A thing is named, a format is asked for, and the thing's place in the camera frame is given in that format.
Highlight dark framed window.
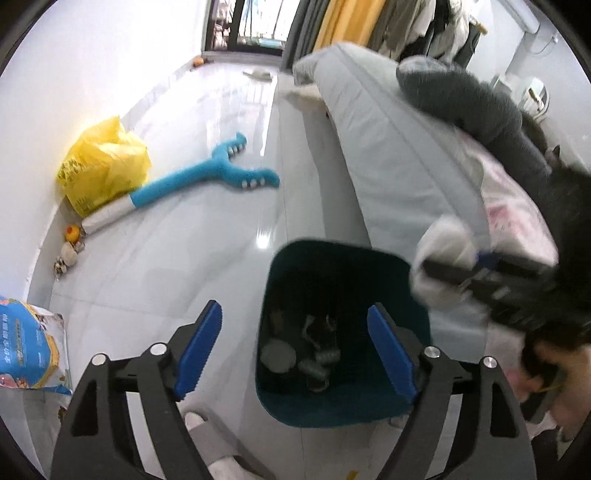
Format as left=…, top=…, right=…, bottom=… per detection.
left=202, top=0, right=301, bottom=58

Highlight white round appliance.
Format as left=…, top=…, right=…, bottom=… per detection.
left=505, top=76, right=551, bottom=116

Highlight person's right hand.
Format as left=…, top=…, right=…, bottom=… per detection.
left=510, top=344, right=573, bottom=409

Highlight yellow plastic bag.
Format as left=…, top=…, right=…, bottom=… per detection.
left=56, top=116, right=153, bottom=218

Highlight grey curtain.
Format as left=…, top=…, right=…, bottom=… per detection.
left=279, top=0, right=331, bottom=70

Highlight pink printed white blanket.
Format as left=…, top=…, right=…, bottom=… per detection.
left=475, top=138, right=560, bottom=269

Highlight yellow curtain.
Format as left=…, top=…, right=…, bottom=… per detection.
left=311, top=0, right=387, bottom=49

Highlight blue printed feed bag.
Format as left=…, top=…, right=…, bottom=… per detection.
left=0, top=295, right=74, bottom=396

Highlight white round lid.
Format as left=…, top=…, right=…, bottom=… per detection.
left=260, top=339, right=297, bottom=373

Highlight dark grey fleece blanket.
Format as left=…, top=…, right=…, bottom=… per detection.
left=396, top=54, right=553, bottom=186

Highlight light grey mattress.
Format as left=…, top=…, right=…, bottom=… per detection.
left=292, top=42, right=491, bottom=342

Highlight dark teal trash bin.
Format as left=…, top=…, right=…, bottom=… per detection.
left=255, top=239, right=432, bottom=428

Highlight small beige toy figures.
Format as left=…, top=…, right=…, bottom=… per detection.
left=52, top=240, right=86, bottom=278

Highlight crumpled grey wrapper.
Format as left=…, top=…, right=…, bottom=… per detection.
left=298, top=347, right=341, bottom=380

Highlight blue plush toy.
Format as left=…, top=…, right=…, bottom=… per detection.
left=81, top=132, right=281, bottom=236

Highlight hanging clothes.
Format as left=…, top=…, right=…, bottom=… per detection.
left=369, top=0, right=490, bottom=64

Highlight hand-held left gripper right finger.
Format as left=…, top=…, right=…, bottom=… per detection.
left=367, top=303, right=539, bottom=480

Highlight black white wrapper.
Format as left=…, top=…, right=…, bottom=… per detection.
left=302, top=315, right=338, bottom=345

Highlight person's slippered foot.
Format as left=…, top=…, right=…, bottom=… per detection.
left=184, top=408, right=278, bottom=480

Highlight white paper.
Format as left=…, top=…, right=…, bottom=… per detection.
left=411, top=217, right=493, bottom=315

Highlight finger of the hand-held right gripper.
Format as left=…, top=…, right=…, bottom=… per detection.
left=457, top=276, right=514, bottom=302
left=422, top=251, right=552, bottom=283

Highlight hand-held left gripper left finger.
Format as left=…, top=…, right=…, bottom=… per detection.
left=52, top=300, right=223, bottom=480

